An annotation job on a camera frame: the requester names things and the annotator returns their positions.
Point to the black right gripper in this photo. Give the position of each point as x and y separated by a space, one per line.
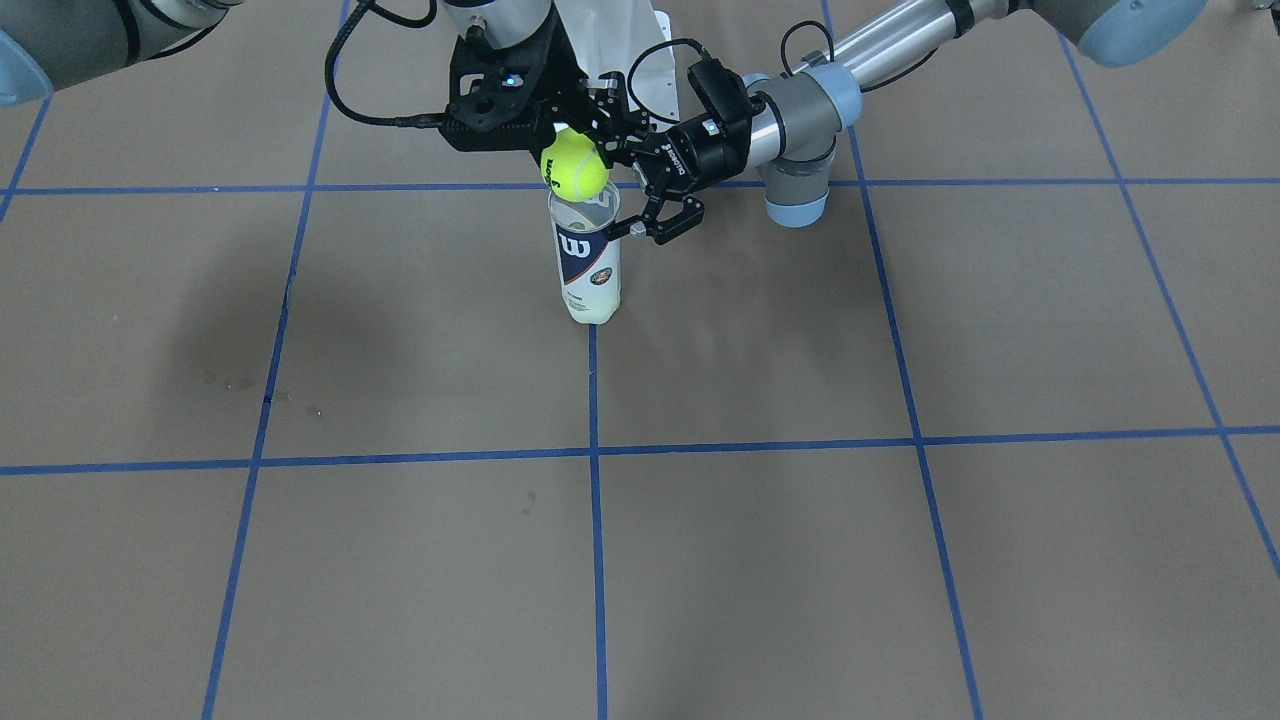
563 88

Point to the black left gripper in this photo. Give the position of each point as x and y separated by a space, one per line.
696 149

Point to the yellow tennis ball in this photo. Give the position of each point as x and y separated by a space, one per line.
572 168

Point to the clear tennis ball can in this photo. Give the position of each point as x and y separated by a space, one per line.
588 260

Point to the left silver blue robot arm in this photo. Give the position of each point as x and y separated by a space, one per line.
786 127

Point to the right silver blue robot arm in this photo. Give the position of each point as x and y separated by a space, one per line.
47 46

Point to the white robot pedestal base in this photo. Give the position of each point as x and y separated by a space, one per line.
611 35

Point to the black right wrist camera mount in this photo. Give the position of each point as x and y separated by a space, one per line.
493 108

